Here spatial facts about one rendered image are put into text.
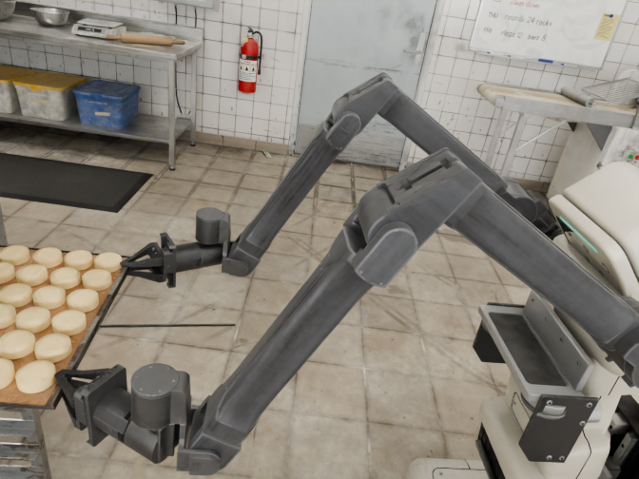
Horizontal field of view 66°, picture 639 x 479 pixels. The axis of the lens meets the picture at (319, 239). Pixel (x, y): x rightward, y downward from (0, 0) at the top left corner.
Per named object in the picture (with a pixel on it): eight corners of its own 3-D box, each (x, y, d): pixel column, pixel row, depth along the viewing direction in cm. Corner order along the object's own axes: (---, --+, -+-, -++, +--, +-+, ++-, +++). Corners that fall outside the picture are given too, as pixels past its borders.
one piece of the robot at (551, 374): (524, 360, 113) (558, 282, 103) (587, 468, 89) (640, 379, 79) (456, 356, 111) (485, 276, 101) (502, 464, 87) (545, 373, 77)
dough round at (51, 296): (53, 313, 84) (51, 303, 83) (27, 306, 85) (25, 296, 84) (72, 297, 88) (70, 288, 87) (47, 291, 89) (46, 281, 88)
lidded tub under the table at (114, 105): (73, 124, 383) (69, 90, 371) (97, 109, 424) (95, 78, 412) (124, 130, 385) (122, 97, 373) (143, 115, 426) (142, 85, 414)
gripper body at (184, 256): (166, 290, 102) (201, 282, 106) (166, 247, 97) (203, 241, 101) (157, 274, 106) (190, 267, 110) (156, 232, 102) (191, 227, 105)
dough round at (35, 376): (59, 367, 74) (57, 356, 73) (54, 392, 70) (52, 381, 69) (20, 371, 72) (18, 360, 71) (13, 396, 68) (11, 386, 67)
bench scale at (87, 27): (71, 35, 355) (70, 22, 351) (86, 29, 383) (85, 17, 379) (115, 40, 359) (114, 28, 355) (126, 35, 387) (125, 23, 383)
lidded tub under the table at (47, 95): (14, 115, 382) (9, 81, 370) (46, 102, 423) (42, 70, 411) (64, 123, 383) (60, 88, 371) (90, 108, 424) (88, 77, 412)
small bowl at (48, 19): (24, 24, 369) (22, 9, 364) (43, 21, 392) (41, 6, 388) (60, 28, 370) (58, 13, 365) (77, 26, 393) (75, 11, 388)
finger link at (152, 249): (125, 295, 97) (173, 285, 102) (124, 263, 93) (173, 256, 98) (117, 277, 102) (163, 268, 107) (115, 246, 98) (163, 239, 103)
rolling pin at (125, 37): (106, 42, 349) (106, 32, 346) (105, 40, 354) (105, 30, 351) (185, 47, 375) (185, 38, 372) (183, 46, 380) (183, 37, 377)
